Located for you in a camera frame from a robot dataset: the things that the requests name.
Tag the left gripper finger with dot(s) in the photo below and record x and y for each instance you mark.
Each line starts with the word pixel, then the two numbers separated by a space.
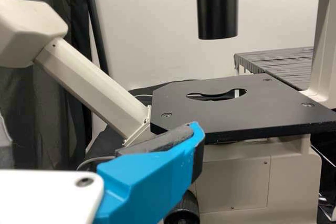
pixel 147 176

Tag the cream microscope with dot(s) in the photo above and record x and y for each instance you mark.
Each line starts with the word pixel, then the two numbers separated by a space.
pixel 262 108

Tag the black platform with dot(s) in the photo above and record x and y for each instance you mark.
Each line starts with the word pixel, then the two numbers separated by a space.
pixel 275 61

